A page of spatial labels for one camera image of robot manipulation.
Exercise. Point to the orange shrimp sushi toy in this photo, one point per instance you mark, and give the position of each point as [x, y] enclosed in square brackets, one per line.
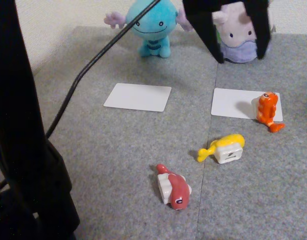
[267, 107]

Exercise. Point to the purple Goomy plush toy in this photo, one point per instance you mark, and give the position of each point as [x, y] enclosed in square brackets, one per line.
[237, 35]

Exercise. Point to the blue Wooper plush toy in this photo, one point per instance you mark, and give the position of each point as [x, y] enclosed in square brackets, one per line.
[151, 20]

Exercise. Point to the yellow egg sushi toy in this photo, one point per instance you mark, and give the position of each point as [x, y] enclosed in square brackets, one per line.
[228, 150]

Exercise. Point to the red tuna sushi toy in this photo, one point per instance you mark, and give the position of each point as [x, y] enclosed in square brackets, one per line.
[177, 190]

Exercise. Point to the white rectangular card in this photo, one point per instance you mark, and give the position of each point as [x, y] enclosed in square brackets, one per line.
[231, 105]
[138, 97]

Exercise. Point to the grey carpet tile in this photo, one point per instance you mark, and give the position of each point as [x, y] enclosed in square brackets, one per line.
[118, 150]
[256, 195]

